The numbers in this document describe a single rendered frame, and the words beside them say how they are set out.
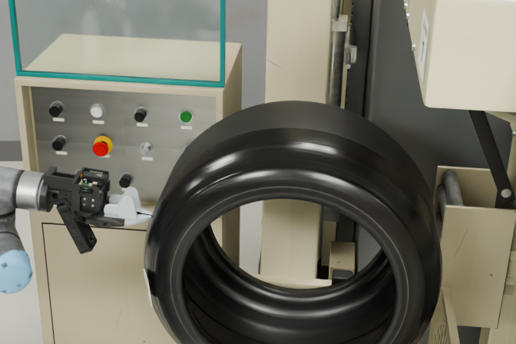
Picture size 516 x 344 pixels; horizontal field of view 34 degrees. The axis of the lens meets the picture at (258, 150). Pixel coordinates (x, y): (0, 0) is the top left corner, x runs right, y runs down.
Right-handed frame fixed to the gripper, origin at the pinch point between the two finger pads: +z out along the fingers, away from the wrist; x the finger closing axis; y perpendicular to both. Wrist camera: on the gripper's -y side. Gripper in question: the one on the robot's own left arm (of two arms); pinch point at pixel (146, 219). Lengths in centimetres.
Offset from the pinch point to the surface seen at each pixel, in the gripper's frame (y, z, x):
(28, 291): -133, -74, 141
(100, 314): -72, -23, 59
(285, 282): -25.8, 28.7, 23.7
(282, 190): 17.3, 25.1, -11.4
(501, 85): 50, 50, -35
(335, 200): 16.9, 34.3, -11.4
